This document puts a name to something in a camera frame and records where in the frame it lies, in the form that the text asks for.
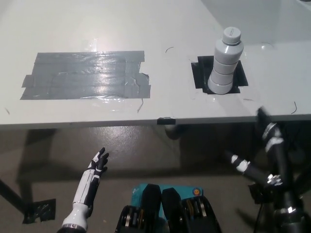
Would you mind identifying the black diagonal table leg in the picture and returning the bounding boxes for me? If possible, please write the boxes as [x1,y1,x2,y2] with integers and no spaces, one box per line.
[0,178,33,216]

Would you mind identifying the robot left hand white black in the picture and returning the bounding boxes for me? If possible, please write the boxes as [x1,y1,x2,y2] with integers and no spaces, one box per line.
[62,147,109,230]

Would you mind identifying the white plastic bottle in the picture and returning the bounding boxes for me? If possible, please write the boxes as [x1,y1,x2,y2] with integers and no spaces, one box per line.
[207,27,245,95]

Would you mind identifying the black tape square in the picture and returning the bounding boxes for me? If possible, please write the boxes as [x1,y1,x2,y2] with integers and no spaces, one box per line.
[190,55,249,95]

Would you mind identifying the small black tape strip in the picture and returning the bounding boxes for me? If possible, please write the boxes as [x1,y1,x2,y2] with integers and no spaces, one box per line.
[156,116,176,126]

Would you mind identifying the dark grey table leg tube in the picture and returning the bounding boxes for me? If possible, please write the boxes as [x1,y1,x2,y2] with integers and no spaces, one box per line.
[164,124,186,140]

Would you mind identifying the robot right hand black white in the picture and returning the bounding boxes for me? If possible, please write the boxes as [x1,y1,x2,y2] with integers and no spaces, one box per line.
[225,106,296,195]

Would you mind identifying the black robot body blocks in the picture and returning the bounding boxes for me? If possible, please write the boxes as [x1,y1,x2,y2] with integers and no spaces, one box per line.
[115,183,222,233]

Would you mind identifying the black floor tape patch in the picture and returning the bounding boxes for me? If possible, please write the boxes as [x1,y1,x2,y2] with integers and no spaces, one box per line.
[22,198,57,224]

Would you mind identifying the grey duct tape patch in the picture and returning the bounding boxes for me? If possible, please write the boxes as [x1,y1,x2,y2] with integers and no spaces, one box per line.
[19,50,152,100]

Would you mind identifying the teal box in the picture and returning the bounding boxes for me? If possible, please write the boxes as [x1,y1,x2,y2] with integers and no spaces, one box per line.
[131,183,204,216]

